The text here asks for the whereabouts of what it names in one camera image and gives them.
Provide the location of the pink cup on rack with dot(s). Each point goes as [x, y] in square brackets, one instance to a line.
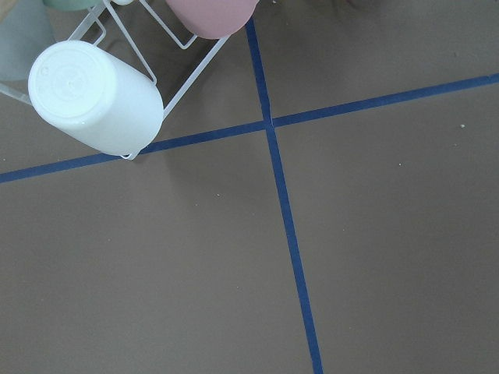
[213, 19]

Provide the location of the white cup on rack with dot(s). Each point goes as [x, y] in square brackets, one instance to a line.
[95, 98]

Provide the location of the pale green cup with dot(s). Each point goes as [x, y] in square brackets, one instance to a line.
[70, 5]

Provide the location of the pale grey cup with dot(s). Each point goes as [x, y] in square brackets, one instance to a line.
[25, 32]

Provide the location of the white wire cup rack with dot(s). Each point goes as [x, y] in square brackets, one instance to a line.
[92, 30]

